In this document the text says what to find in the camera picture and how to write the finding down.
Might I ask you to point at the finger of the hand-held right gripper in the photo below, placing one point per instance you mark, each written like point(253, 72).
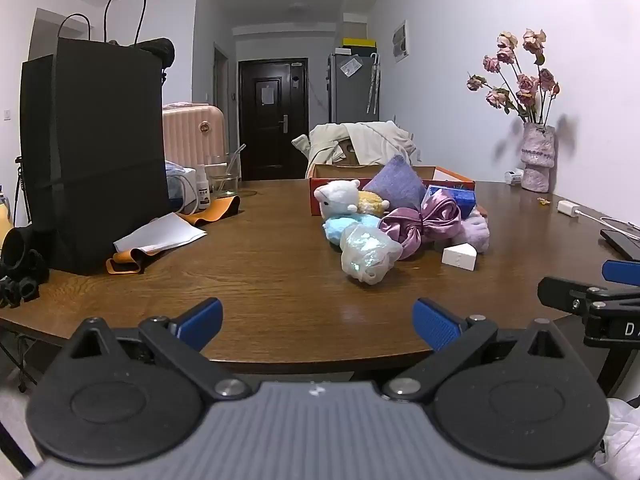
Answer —
point(622, 271)
point(565, 295)

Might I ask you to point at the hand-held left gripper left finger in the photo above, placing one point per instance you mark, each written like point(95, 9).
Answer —
point(205, 317)

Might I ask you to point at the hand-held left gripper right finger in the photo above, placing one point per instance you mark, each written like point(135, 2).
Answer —
point(435, 327)

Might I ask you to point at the white foam wedge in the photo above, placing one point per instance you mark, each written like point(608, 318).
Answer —
point(457, 257)

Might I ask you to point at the clear plastic bag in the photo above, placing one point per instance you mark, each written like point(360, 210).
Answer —
point(367, 255)

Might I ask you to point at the light purple plush toy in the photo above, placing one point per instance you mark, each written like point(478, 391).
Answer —
point(475, 232)

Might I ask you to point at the purple satin bow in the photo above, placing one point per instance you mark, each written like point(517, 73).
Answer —
point(440, 215)

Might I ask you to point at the blue tissue packet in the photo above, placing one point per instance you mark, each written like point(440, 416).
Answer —
point(462, 200)

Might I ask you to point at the blue plush toy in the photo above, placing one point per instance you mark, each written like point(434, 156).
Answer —
point(337, 227)

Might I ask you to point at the yellow plush toy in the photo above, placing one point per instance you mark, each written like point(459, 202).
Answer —
point(372, 202)

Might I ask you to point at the purple pillow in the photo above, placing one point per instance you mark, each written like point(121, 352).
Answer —
point(395, 182)

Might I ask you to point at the white plush sheep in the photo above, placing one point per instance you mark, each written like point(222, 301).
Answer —
point(337, 197)

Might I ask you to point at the orange cardboard box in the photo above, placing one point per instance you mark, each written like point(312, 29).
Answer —
point(340, 171)

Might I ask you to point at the black phone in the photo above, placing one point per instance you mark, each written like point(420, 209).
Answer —
point(622, 245)

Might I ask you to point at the white charger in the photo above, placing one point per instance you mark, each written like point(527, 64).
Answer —
point(567, 207)

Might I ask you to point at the white paper sheet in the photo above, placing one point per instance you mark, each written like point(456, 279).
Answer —
point(160, 235)

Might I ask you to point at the white padded cloth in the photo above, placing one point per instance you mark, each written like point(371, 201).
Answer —
point(622, 435)

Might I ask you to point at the white spray bottle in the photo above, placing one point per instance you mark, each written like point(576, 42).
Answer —
point(202, 192)

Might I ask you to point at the pink textured vase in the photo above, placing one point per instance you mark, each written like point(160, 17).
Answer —
point(537, 160)

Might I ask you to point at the glass jar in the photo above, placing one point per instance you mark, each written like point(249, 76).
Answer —
point(222, 177)

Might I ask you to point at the pack of face masks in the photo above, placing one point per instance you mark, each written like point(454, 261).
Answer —
point(177, 177)

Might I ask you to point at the pink suitcase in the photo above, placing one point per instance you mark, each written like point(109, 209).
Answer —
point(192, 135)

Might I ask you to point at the black paper bag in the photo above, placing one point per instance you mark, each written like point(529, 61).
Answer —
point(100, 160)

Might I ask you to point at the brown chair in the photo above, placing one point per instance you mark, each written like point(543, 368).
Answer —
point(345, 156)

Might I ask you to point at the dark entrance door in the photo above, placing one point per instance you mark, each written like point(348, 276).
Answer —
point(272, 135)

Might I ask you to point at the beige coat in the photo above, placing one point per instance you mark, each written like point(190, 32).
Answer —
point(370, 142)

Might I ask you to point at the black plastic cylinder parts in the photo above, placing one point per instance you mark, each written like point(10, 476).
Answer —
point(20, 250)

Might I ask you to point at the grey room door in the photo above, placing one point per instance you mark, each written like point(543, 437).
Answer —
point(221, 110)

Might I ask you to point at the dried pink roses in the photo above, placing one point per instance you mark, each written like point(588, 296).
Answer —
point(527, 82)

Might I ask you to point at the black tripod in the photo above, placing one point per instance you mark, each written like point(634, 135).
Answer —
point(20, 185)

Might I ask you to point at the white paper notice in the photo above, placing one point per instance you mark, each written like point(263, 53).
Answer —
point(267, 96)

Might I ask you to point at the grey refrigerator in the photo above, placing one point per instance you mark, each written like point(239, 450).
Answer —
point(350, 100)

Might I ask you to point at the folded umbrella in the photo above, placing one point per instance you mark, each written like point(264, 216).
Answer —
point(372, 85)

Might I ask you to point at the black cloth bundle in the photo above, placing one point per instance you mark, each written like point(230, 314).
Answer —
point(157, 50)

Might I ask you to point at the clear document pouch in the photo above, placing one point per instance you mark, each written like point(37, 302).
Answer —
point(351, 66)

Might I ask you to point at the yellow box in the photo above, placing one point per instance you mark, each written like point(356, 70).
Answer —
point(357, 42)

